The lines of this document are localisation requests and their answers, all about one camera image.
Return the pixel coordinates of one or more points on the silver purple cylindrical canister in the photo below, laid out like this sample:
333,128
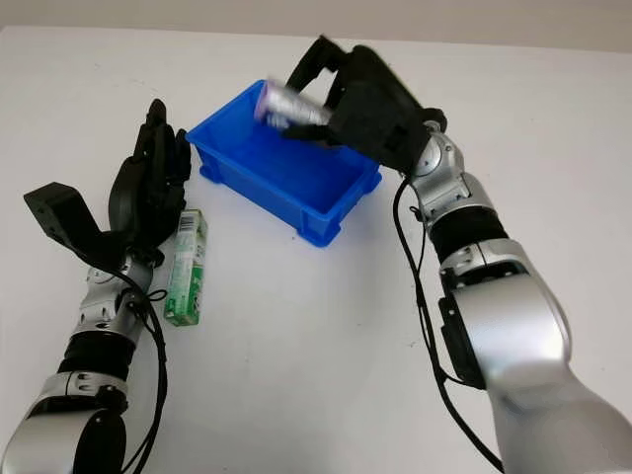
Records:
291,106

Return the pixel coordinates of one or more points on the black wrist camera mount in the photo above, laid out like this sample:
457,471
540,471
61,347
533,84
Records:
380,140
54,207

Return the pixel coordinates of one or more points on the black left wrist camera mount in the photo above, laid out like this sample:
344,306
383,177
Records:
54,207

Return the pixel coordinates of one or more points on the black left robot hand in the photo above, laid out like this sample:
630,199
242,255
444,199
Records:
143,197

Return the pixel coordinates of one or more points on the blue plastic tray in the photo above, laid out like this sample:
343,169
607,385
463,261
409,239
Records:
296,192

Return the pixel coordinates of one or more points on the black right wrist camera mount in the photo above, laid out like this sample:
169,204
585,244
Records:
380,140

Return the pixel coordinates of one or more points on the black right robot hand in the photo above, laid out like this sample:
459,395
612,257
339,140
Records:
370,84

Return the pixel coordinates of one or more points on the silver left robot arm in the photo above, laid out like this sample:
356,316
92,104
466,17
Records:
94,316

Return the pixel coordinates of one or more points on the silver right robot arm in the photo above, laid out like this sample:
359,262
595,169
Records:
513,316

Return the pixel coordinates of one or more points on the green rectangular box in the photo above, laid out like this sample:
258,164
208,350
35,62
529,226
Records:
186,266

